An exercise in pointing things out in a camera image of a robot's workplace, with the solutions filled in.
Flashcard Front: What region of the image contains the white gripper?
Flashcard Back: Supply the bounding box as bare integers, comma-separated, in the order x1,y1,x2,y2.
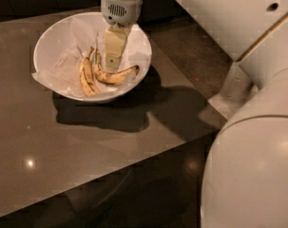
101,0,143,72

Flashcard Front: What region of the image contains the spotted banana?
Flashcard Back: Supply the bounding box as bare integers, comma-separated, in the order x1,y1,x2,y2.
80,47,100,97
92,51,140,86

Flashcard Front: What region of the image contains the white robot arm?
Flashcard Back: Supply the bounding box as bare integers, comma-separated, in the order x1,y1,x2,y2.
175,0,288,228

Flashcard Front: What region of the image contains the white bowl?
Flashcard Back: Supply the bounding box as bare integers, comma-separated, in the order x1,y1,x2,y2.
32,11,153,103

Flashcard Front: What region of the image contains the white paper liner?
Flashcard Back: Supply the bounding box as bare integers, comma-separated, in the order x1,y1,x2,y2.
31,16,151,99

